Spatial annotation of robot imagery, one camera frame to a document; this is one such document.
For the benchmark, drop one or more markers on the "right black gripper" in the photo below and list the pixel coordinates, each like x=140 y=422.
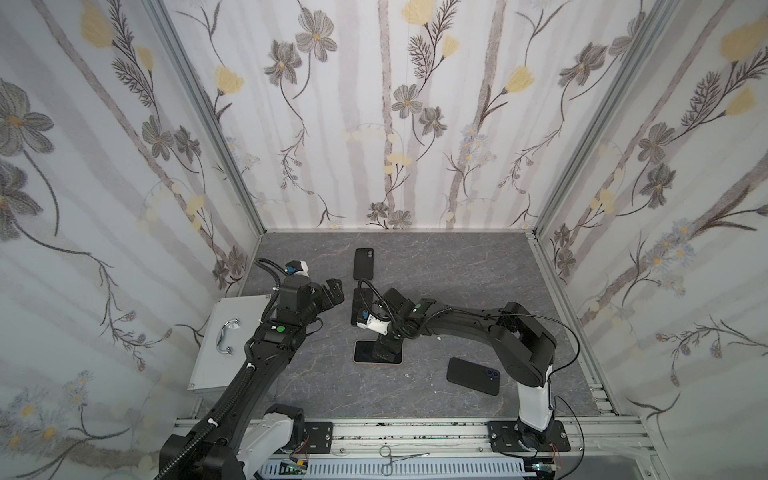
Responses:
x=390 y=341

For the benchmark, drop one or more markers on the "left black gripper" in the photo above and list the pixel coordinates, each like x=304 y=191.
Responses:
x=327 y=293

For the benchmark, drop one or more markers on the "black phone case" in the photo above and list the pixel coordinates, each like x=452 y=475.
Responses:
x=363 y=264

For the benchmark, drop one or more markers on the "purple phone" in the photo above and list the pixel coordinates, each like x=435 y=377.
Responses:
x=362 y=300

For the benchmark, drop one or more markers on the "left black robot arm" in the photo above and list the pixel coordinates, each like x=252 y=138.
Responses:
x=221 y=445

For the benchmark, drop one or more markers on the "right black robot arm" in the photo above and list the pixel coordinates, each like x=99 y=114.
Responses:
x=525 y=348

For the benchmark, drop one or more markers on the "black phone face down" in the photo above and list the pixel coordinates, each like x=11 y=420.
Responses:
x=473 y=376

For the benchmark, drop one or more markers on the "silver metal case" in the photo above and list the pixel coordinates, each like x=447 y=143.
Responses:
x=232 y=322

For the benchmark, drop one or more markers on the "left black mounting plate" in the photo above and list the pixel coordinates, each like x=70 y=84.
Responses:
x=317 y=439

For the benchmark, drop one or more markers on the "black mounting plate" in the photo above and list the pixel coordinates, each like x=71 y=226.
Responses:
x=517 y=438
x=317 y=439

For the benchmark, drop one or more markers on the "metal scissors forceps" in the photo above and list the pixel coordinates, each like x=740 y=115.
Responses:
x=391 y=460

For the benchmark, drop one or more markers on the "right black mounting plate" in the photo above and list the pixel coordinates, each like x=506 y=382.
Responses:
x=517 y=438

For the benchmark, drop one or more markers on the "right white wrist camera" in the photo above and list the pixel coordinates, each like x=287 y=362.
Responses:
x=369 y=321

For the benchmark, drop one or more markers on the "white slotted cable duct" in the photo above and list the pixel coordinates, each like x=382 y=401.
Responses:
x=419 y=468

